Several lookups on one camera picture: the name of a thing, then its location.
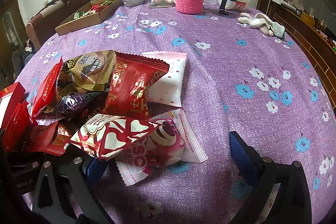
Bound red white patterned packet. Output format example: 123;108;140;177
68;114;160;161

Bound red gold floral packet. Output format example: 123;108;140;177
26;120;75;156

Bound dark purple plum packet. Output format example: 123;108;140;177
43;92;104;118

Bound red square snack packet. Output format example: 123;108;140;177
2;100;37;152

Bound long red snack pack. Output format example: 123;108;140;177
31;58;63;118

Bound pink bear snack packet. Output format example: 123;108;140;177
114;109;209;186

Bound gold brown snack packet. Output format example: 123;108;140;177
56;50;116;97

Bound red gold-lettered snack packet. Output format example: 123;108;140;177
102;52;170;120

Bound white pink snack packet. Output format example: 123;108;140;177
142;51;187;107

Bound red gift box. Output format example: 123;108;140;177
0;82;26;130

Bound purple floral tablecloth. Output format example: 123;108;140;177
18;3;335;223

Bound brown armchair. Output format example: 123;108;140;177
26;0;89;51

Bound brown cardboard snack tray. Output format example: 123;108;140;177
55;0;121;36

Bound wooden sideboard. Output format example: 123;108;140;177
257;0;335;109

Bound white gloves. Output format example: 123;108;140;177
238;12;285;39

